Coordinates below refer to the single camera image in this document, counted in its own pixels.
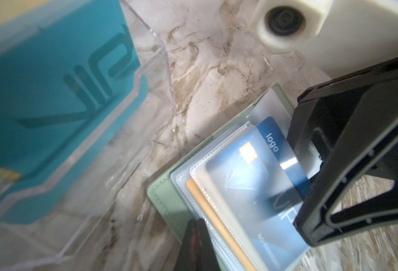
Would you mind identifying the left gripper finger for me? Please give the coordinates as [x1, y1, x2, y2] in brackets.
[174, 219, 220, 271]

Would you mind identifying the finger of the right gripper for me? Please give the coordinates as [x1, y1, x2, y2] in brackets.
[287, 57, 398, 247]

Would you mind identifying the gold card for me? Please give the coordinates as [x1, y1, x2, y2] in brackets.
[186, 178, 257, 271]

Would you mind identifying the green card holder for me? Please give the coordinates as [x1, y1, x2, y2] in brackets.
[147, 84, 321, 271]

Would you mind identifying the blue card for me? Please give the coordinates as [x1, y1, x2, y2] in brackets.
[205, 117, 311, 271]

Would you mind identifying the teal VIP credit card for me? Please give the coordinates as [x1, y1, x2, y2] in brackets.
[0, 0, 149, 225]

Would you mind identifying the clear acrylic card stand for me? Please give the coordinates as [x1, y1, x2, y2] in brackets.
[0, 1, 175, 271]

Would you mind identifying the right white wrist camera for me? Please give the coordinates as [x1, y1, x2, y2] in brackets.
[249, 1, 398, 78]

